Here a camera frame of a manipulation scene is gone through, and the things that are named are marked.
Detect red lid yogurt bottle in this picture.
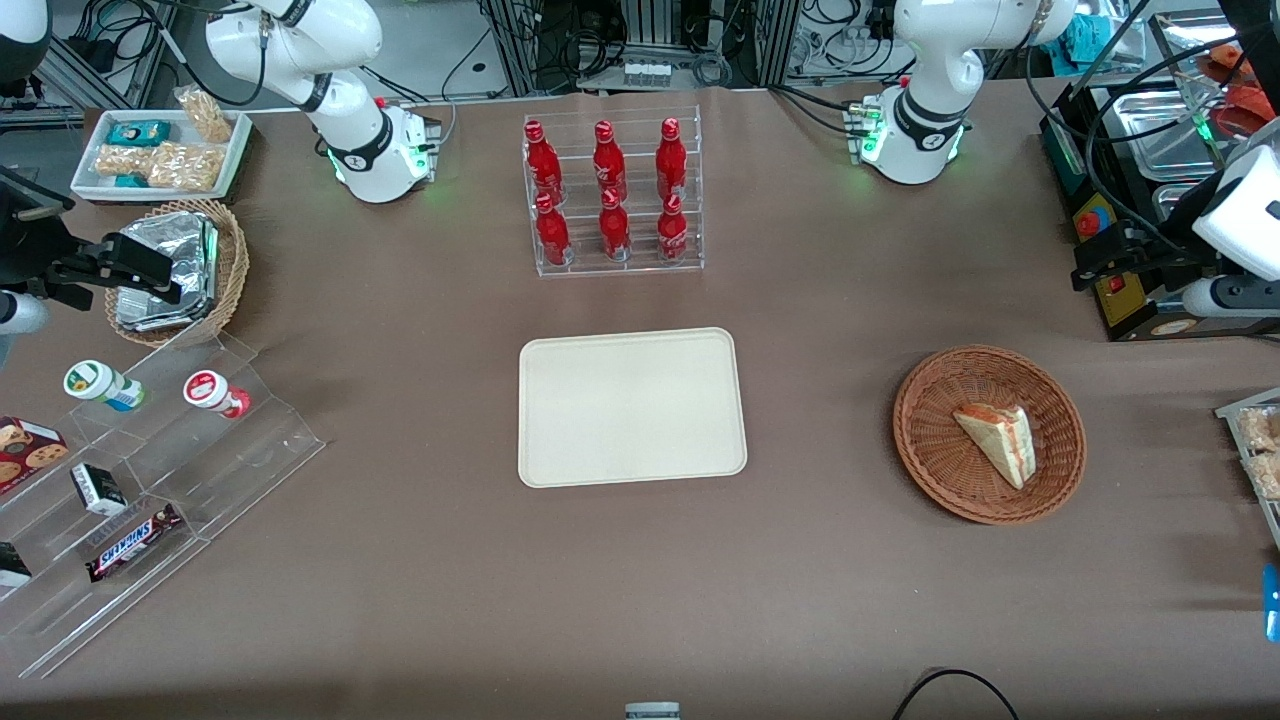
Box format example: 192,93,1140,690
183,370,251,419

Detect silver foil packets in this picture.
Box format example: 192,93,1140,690
115,212,219,331

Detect black cable loop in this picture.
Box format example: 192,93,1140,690
893,668,1019,720

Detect red soda bottle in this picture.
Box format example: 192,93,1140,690
656,118,689,201
535,193,572,267
593,120,628,201
657,193,690,263
524,120,564,206
599,188,632,263

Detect light tan wicker basket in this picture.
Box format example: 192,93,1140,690
104,198,250,349

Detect tray with snack bags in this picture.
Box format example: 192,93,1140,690
1215,388,1280,551

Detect red cookie box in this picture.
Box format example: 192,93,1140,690
0,416,69,495

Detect large steel pan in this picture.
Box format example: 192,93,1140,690
1110,88,1236,183

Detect triangular sandwich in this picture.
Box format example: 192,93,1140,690
952,403,1034,491

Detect black food warmer appliance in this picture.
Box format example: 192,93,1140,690
1038,10,1280,343

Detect white rectangular snack tray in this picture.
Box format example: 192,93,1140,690
70,108,253,203

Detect beige plastic tray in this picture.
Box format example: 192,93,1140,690
517,327,749,490

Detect clear bag of puffed snacks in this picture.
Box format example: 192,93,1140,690
148,142,223,191
175,87,233,144
95,145,151,179

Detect small black white box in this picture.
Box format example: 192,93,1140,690
70,463,128,517

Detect small steel pan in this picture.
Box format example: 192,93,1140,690
1153,183,1201,236

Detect red food piece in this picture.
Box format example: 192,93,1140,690
1215,85,1280,141

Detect brown wicker basket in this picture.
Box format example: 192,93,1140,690
892,345,1088,526

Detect green lid yogurt bottle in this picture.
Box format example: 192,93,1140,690
63,360,146,413

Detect teal plastic package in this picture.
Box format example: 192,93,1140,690
1063,15,1113,63

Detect clear acrylic stepped stand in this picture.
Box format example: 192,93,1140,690
0,330,327,681

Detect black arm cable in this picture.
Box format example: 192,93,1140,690
1025,0,1216,256

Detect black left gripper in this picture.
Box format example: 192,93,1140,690
1071,225,1199,294

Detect Snickers chocolate bar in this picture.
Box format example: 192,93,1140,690
85,503,184,583

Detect clear acrylic bottle rack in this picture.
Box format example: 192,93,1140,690
521,105,705,279

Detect orange fried food piece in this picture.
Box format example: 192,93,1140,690
1197,42,1256,86

